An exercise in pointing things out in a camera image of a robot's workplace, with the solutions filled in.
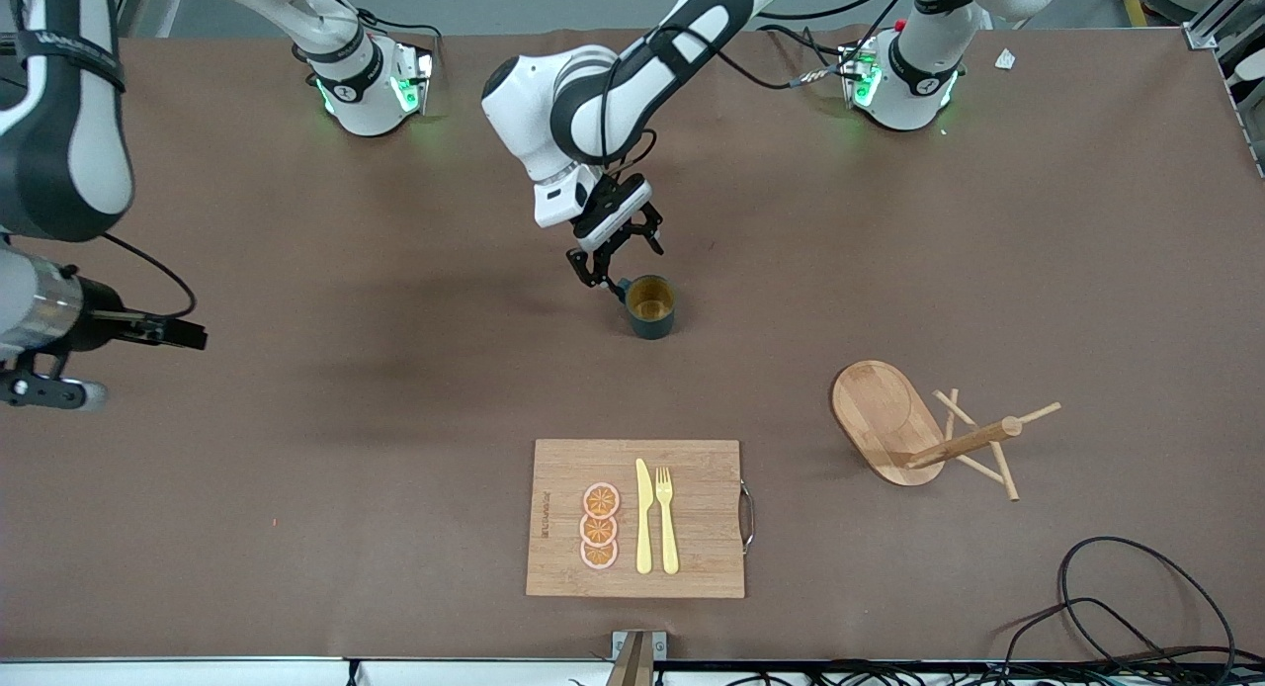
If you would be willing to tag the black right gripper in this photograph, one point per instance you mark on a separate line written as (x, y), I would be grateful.
(102, 313)

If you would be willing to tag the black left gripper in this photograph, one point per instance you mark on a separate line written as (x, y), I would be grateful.
(615, 248)

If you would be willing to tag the teal ribbed ceramic mug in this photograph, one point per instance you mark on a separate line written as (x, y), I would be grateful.
(652, 322)

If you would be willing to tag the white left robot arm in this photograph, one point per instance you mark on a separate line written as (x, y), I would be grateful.
(524, 123)

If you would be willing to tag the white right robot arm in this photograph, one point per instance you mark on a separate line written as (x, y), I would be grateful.
(59, 162)

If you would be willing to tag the wooden mug rack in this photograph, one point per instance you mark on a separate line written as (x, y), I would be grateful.
(880, 419)

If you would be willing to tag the toy orange slice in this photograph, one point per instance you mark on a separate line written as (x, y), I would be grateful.
(601, 499)

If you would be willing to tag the yellow plastic knife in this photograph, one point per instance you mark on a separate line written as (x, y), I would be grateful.
(643, 528)

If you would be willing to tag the yellow plastic fork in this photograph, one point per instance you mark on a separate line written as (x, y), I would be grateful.
(668, 538)

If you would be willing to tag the white paper scrap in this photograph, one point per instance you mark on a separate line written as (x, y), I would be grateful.
(1005, 59)

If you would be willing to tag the white table edge rail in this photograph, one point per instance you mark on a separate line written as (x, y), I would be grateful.
(198, 674)

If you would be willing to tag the metal bracket with wooden post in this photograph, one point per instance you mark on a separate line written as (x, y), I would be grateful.
(637, 656)

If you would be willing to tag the aluminium frame profile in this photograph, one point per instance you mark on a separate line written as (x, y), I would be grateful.
(1216, 19)

